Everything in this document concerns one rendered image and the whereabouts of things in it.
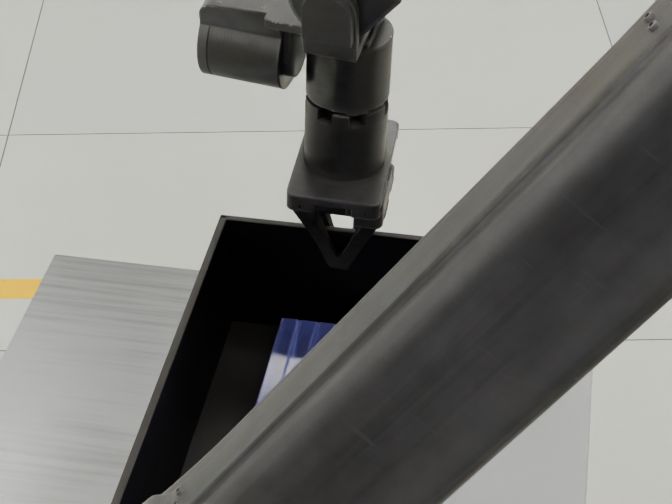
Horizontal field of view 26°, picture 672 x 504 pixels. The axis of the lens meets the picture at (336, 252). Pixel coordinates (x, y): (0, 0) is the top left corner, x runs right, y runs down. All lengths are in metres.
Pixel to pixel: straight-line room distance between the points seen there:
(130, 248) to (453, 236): 2.13
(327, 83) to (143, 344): 0.29
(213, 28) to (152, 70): 2.01
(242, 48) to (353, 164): 0.11
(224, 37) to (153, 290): 0.29
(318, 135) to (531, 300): 0.60
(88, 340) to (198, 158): 1.58
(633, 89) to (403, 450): 0.12
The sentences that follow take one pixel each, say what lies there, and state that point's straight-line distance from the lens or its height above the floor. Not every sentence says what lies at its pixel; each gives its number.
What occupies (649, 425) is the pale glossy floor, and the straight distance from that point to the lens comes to 2.24.
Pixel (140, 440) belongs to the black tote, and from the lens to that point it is 0.92.
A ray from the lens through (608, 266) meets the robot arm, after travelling 0.39.
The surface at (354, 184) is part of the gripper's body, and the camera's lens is 1.00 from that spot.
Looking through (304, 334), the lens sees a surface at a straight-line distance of 1.08.
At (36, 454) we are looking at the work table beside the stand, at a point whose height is 0.80.
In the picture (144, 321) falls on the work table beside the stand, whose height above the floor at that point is 0.80.
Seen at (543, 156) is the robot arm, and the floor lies 1.35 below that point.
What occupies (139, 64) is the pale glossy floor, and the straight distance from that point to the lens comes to 3.01.
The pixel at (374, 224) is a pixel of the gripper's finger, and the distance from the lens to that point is 1.00.
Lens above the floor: 1.57
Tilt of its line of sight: 39 degrees down
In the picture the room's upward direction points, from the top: straight up
